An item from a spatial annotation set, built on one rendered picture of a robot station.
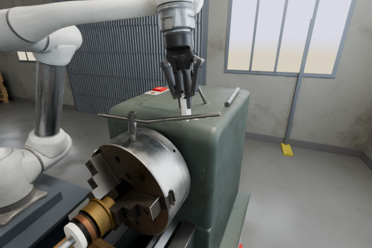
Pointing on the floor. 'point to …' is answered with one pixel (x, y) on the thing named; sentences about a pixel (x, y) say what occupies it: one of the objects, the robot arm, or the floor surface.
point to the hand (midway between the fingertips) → (185, 108)
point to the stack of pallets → (3, 92)
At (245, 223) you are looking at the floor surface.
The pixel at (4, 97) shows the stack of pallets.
